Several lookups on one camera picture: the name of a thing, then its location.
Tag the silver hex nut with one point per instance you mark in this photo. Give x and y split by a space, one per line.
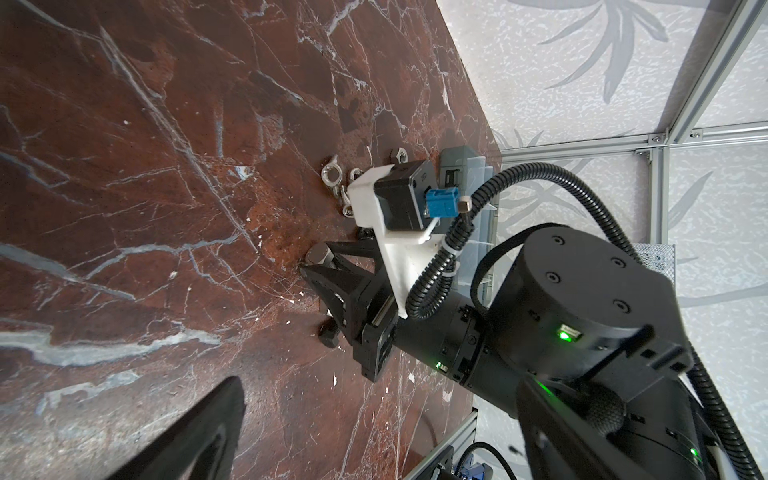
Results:
320 254

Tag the silver eye nut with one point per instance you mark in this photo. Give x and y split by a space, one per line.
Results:
332 174

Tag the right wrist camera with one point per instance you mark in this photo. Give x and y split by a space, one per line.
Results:
403 205

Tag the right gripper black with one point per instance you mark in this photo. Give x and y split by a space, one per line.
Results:
362 302

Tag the aluminium frame crossbar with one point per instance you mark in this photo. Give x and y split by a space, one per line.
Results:
727 135

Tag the aluminium frame post right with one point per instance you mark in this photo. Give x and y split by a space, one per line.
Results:
743 23

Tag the black screw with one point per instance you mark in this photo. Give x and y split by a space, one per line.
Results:
328 334

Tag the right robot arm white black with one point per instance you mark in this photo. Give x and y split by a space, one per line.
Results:
583 345

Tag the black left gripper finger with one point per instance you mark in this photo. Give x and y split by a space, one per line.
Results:
199 445

